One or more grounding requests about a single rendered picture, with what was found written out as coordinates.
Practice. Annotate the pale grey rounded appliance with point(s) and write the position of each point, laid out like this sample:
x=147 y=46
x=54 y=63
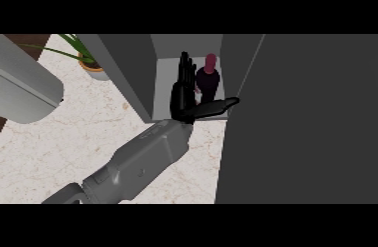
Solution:
x=23 y=84

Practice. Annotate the orange and white plant pot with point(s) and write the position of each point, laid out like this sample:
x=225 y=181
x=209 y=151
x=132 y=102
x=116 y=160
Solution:
x=96 y=72

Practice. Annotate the green leafy plant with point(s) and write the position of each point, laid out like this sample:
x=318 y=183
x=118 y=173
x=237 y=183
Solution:
x=78 y=51

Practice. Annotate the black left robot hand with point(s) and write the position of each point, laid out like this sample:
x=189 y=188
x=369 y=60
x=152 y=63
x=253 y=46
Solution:
x=180 y=97

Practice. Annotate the grey cabinet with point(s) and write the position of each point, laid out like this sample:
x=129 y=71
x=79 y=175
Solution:
x=127 y=67

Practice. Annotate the dark grey cabinet door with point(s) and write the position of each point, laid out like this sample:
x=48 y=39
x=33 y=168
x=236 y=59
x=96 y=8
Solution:
x=304 y=124

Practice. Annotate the dark wine bottle red cap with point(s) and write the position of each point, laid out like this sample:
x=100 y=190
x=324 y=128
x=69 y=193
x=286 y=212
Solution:
x=209 y=80

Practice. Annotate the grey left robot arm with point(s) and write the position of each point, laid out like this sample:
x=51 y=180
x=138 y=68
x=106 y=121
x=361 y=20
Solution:
x=147 y=157

